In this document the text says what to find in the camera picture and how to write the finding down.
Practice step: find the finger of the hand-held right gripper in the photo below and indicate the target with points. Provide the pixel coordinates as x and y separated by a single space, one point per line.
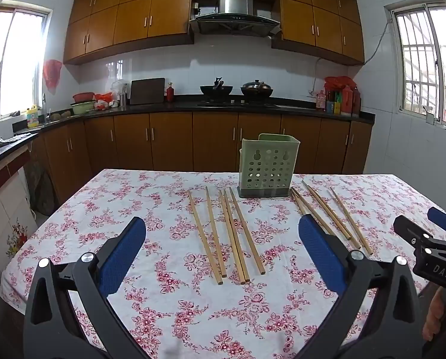
410 229
441 218

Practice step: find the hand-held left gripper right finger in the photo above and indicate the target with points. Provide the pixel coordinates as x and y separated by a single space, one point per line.
320 254

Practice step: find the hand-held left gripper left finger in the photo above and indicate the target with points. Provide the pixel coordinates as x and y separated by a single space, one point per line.
122 258

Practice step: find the green perforated chopstick holder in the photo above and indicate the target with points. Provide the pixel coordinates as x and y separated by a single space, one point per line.
268 168

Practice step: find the person's right hand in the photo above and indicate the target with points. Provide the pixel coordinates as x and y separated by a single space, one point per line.
434 314

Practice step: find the floral pink white tablecloth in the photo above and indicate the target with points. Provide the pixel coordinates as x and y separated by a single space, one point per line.
163 232

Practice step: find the grey sack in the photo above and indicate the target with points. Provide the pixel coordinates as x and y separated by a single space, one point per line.
41 190

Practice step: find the wooden lower kitchen cabinets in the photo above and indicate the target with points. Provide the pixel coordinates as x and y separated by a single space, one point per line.
170 138

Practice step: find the group of condiment bottles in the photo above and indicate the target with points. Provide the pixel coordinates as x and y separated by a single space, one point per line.
342 101

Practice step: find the black kitchen countertop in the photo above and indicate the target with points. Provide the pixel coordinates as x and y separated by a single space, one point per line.
152 107

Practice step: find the green plastic basin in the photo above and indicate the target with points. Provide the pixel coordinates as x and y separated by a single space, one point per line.
83 107

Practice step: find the window with security bars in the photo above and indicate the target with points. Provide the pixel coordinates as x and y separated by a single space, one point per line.
417 63

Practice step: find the stainless steel cup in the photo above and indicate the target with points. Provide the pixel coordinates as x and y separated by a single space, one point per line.
123 99

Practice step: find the grey rag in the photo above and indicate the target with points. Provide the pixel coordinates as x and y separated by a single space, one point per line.
12 140

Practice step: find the red bag over bottles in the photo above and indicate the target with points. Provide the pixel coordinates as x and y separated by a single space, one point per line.
339 81

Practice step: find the red plastic basin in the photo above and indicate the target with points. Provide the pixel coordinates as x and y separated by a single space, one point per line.
84 97

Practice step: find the yellow detergent bottle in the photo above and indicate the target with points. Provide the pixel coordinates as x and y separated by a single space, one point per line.
32 117

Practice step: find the dark wooden cutting board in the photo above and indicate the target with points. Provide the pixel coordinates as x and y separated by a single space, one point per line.
146 91

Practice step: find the metal sink faucet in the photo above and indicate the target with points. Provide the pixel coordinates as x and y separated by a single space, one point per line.
44 106

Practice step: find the clear plastic bag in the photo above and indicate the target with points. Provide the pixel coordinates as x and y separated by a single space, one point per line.
119 86

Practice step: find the red bottle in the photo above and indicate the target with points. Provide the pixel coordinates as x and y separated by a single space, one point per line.
170 93

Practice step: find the black gas stove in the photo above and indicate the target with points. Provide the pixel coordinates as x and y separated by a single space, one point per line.
238 101

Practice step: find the dark pot with lid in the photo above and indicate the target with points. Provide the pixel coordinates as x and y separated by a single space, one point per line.
256 89

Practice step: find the black wok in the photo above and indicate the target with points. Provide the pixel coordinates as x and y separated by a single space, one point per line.
215 89

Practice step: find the hanging red plastic bag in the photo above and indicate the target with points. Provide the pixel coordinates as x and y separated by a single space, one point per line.
52 73

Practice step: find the sliding window with plain panes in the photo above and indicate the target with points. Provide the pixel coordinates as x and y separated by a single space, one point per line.
17 63

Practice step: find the steel range hood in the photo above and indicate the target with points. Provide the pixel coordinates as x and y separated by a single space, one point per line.
236 2

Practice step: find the wooden upper wall cabinets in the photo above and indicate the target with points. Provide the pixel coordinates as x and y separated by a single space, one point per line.
133 15

